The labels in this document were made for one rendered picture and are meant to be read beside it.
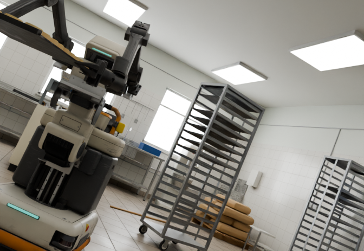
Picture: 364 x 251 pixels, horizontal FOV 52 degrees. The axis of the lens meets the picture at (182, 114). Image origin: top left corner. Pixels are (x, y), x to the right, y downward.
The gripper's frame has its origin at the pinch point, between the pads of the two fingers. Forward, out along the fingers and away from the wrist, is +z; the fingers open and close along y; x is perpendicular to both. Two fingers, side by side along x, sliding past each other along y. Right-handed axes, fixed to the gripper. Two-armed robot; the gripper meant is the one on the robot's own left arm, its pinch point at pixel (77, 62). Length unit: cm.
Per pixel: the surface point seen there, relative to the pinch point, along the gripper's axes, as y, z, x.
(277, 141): -80, -626, 314
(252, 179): 15, -616, 325
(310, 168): -44, -568, 193
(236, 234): 115, -534, 257
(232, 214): 85, -515, 268
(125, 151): 64, -387, 461
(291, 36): -180, -336, 169
